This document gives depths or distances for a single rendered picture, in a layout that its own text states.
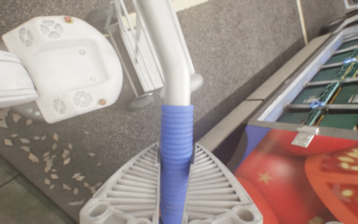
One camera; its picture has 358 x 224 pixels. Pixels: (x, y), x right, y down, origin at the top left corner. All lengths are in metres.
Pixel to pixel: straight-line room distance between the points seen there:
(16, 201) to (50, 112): 0.67
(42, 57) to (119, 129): 0.70
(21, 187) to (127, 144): 0.71
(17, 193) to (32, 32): 1.02
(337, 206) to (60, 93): 1.34
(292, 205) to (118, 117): 1.25
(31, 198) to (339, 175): 1.74
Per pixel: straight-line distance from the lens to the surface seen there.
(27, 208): 1.53
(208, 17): 2.02
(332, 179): 0.86
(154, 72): 1.38
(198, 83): 0.23
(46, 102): 1.12
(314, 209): 0.78
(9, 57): 1.09
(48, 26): 1.09
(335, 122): 1.45
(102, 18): 1.24
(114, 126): 1.34
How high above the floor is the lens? 1.33
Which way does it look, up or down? 62 degrees down
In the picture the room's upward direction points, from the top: 96 degrees clockwise
